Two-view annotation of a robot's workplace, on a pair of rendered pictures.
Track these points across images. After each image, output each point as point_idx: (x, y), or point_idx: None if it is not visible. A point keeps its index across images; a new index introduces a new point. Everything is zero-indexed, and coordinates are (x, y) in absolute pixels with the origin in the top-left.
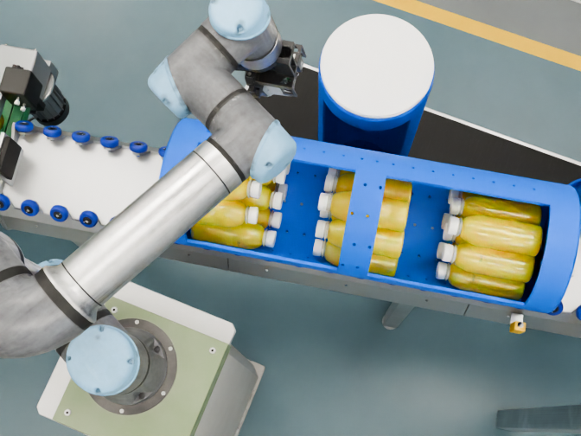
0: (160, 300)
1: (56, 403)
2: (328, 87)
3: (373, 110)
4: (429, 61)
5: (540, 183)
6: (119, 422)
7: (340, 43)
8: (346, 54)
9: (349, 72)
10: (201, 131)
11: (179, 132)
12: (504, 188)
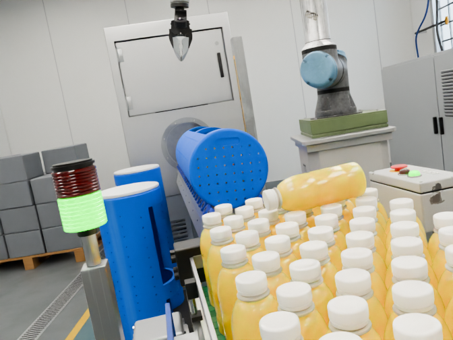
0: (299, 138)
1: (383, 127)
2: (145, 188)
3: (154, 183)
4: (121, 185)
5: (179, 140)
6: (363, 111)
7: (115, 193)
8: (122, 191)
9: (133, 189)
10: (197, 141)
11: (203, 137)
12: (186, 133)
